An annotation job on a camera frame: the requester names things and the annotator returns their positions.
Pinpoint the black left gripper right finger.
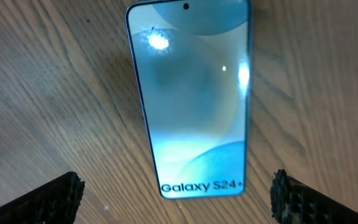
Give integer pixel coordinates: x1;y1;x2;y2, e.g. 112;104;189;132
270;169;358;224

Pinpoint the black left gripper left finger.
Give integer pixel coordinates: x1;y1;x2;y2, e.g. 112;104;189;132
0;171;85;224

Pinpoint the blue Galaxy smartphone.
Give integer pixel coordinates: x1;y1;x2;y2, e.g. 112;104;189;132
125;0;252;199

